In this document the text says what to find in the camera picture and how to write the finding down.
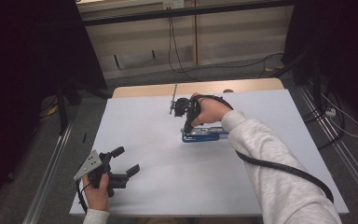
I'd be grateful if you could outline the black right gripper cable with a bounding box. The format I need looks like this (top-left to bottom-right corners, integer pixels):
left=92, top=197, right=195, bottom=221
left=194, top=93, right=336, bottom=204

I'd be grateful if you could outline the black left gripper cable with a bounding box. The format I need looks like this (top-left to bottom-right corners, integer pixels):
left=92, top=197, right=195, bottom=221
left=76, top=179, right=91, bottom=215

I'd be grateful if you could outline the black floor cable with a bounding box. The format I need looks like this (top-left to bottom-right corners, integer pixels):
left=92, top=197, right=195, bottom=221
left=301, top=89, right=347, bottom=151

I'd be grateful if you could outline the person's left hand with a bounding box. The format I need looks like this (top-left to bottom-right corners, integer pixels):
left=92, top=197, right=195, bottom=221
left=81, top=173, right=111, bottom=213

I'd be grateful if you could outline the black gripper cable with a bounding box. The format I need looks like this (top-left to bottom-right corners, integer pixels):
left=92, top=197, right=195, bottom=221
left=76, top=179, right=91, bottom=215
left=194, top=93, right=336, bottom=204

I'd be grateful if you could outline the white floor cable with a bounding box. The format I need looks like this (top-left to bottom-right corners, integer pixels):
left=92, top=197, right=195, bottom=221
left=319, top=92, right=358, bottom=139

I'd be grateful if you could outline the black metal stand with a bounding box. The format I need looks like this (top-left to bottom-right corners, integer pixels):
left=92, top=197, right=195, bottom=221
left=272, top=49, right=325, bottom=117
left=54, top=81, right=114, bottom=136

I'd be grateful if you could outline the black hanging wall cable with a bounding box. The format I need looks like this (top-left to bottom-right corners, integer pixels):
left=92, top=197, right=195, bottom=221
left=167, top=7, right=285, bottom=82

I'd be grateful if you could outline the black curtain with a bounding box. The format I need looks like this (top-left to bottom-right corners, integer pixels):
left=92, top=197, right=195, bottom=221
left=280, top=0, right=358, bottom=129
left=0, top=0, right=108, bottom=219

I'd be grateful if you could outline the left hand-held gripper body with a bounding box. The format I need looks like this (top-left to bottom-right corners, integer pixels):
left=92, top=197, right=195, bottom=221
left=73, top=149, right=129, bottom=199

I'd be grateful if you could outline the wooden table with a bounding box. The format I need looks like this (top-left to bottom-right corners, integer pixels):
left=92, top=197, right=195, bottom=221
left=111, top=77, right=285, bottom=99

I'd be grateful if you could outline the white power strip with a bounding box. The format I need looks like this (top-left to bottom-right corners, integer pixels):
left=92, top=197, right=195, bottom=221
left=324, top=106, right=337, bottom=119

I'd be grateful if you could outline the aluminium floor rail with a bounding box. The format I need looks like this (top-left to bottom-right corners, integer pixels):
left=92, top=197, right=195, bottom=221
left=22, top=119, right=75, bottom=224
left=296, top=84, right=358, bottom=204

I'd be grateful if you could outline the white table mat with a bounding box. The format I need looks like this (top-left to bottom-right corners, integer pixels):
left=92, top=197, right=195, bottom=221
left=69, top=89, right=350, bottom=217

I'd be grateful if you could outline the white wall socket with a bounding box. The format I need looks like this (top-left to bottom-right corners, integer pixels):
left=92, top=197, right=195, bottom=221
left=162, top=0, right=186, bottom=10

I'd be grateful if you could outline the person's right hand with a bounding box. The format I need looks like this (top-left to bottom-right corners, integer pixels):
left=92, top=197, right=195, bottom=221
left=190, top=91, right=234, bottom=128

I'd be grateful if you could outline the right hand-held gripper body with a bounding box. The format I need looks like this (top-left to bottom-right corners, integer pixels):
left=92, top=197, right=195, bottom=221
left=169, top=83, right=201, bottom=126

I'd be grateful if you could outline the blue and silver stapler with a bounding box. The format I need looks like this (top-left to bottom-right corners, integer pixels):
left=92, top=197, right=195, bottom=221
left=181, top=125, right=230, bottom=144

